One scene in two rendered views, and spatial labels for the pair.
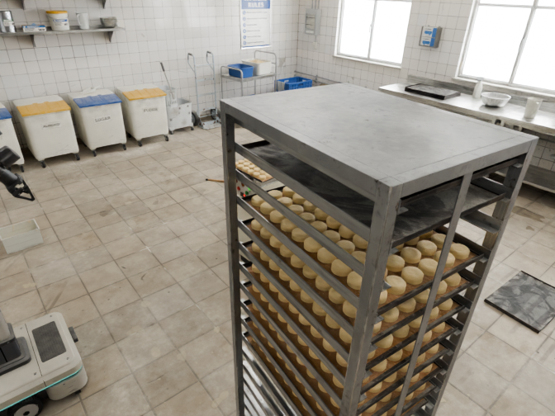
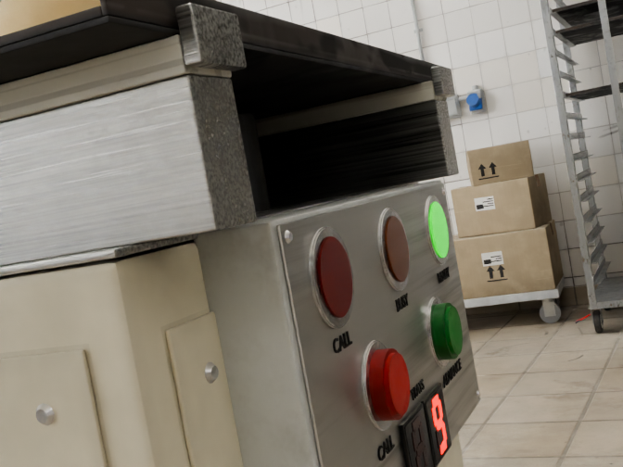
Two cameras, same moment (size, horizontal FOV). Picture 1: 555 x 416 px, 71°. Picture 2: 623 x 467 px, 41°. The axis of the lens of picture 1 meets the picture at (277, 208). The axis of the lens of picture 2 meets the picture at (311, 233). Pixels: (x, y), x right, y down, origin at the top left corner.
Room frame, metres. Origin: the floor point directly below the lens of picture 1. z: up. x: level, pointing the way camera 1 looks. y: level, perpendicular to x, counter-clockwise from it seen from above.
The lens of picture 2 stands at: (2.77, 0.61, 0.85)
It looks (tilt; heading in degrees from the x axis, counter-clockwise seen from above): 3 degrees down; 247
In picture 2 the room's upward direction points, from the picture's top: 10 degrees counter-clockwise
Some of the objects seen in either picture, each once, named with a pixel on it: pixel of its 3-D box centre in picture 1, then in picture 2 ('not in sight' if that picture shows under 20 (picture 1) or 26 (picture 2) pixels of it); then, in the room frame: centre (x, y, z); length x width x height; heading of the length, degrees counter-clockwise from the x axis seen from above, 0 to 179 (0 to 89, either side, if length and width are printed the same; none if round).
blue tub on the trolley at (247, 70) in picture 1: (240, 70); not in sight; (6.63, 0.66, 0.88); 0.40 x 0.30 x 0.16; 43
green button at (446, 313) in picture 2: not in sight; (440, 331); (2.54, 0.23, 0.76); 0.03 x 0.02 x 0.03; 43
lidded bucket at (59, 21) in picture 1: (59, 20); not in sight; (5.34, 2.80, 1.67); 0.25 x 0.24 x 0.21; 130
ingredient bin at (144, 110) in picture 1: (144, 114); not in sight; (5.70, 2.03, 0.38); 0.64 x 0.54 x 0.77; 37
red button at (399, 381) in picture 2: not in sight; (382, 384); (2.62, 0.30, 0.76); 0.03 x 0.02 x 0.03; 43
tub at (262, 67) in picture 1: (256, 66); not in sight; (6.92, 0.41, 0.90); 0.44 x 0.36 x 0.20; 48
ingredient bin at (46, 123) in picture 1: (48, 130); not in sight; (4.87, 3.04, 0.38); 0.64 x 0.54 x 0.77; 40
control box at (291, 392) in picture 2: (244, 188); (376, 339); (2.59, 0.25, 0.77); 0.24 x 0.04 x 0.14; 43
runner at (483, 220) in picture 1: (398, 179); not in sight; (1.08, -0.37, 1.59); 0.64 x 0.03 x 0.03; 34
